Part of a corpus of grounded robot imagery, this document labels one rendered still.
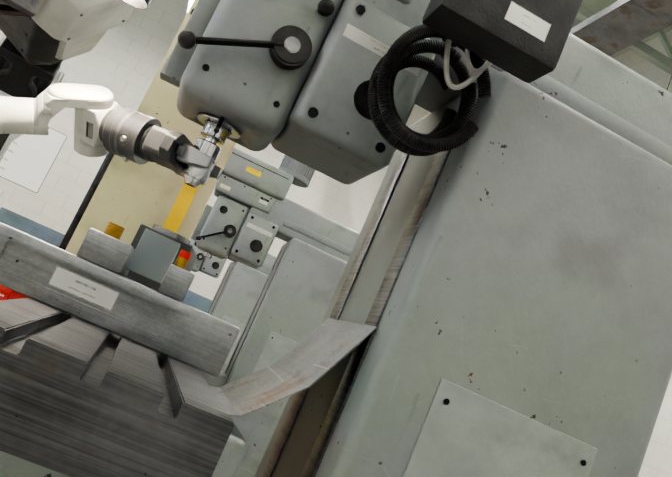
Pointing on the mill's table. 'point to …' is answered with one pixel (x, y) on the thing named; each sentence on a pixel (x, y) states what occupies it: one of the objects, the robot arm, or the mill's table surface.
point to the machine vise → (117, 300)
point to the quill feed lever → (301, 47)
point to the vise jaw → (106, 251)
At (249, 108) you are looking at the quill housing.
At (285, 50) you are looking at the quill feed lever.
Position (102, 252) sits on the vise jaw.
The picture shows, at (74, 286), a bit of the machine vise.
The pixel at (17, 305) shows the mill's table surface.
